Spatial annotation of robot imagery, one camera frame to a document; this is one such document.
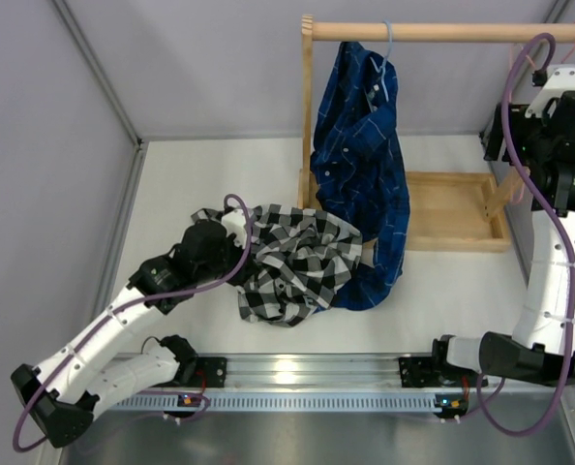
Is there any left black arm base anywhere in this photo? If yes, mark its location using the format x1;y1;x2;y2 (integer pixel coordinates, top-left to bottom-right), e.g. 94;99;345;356
166;356;227;388

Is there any aluminium mounting rail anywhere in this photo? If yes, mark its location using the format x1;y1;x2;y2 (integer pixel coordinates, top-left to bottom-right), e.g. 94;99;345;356
112;352;511;391

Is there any pink wire hanger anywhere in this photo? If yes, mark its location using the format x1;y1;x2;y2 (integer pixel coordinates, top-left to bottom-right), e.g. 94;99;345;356
508;41;575;205

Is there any aluminium frame post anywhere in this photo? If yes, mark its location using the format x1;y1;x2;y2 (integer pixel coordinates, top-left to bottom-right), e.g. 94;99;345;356
48;0;142;147
478;0;574;145

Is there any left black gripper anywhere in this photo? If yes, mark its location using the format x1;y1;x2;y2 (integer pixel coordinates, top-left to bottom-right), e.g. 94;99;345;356
195;231;258;287

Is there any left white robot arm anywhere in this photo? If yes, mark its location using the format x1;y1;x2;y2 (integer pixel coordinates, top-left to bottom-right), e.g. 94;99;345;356
11;210;253;449

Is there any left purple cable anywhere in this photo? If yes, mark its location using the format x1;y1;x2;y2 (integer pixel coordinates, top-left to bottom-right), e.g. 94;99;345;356
12;194;257;454

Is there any slotted grey cable duct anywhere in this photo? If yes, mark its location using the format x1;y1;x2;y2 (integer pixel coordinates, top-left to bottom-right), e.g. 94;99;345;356
111;392;447;413

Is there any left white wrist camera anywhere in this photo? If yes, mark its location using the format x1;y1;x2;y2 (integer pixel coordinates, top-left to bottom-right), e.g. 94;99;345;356
220;209;248;249

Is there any blue wire hanger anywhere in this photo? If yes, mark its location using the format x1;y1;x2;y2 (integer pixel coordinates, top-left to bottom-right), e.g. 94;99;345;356
372;20;394;102

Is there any black white checkered shirt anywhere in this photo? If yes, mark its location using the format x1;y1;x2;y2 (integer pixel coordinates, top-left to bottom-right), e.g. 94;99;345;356
183;203;363;327

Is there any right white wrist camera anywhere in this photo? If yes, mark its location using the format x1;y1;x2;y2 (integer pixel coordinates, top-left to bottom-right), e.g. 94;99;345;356
525;64;575;118

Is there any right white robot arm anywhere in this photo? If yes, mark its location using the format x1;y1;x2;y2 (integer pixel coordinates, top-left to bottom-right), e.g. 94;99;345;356
428;90;575;387

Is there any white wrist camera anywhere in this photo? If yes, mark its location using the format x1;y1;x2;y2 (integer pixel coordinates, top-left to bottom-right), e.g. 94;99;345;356
220;209;248;249
525;64;575;118

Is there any left aluminium frame post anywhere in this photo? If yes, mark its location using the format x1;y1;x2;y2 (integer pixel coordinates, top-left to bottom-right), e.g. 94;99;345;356
48;0;142;147

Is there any blue plaid shirt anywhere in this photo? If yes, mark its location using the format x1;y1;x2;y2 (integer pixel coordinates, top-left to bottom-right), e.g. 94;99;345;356
310;42;410;311

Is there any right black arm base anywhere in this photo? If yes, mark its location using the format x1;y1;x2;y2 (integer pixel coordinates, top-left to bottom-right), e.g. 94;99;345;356
398;356;458;388

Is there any wooden clothes rack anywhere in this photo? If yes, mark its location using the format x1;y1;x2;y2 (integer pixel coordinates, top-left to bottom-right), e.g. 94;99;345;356
297;15;575;253

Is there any right aluminium frame post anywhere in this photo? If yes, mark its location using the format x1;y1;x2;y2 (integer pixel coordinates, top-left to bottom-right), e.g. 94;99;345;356
478;0;574;145

